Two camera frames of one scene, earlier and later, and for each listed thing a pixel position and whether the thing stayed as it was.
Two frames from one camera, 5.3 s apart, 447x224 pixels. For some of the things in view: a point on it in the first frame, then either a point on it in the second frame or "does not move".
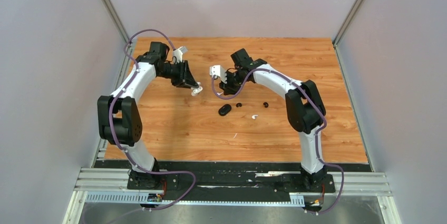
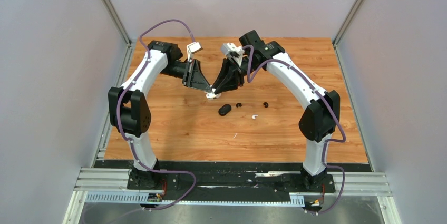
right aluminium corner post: x=355 y=7 does not move
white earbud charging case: x=195 y=90 -> x=211 y=95
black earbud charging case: x=224 y=109 does not move
